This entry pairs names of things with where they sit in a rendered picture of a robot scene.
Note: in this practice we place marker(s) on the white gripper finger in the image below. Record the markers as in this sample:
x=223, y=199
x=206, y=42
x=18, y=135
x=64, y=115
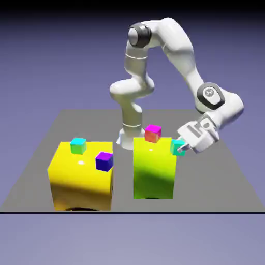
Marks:
x=183, y=147

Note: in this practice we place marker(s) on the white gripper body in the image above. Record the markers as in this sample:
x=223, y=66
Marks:
x=198, y=137

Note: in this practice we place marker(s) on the small teal cube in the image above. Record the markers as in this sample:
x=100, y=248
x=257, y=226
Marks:
x=176, y=148

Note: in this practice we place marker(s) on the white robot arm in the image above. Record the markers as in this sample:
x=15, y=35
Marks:
x=178, y=47

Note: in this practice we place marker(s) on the small magenta cube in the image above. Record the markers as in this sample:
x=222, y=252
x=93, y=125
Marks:
x=153, y=133

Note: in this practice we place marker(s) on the small purple cube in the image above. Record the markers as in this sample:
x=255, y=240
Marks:
x=104, y=161

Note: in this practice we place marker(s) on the small cyan cube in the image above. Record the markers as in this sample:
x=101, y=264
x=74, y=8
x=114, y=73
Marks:
x=78, y=145

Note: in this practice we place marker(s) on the large lime green box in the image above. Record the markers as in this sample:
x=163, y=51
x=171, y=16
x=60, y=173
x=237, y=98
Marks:
x=153, y=169

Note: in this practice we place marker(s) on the large yellow box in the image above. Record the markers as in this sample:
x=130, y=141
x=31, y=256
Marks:
x=80, y=178

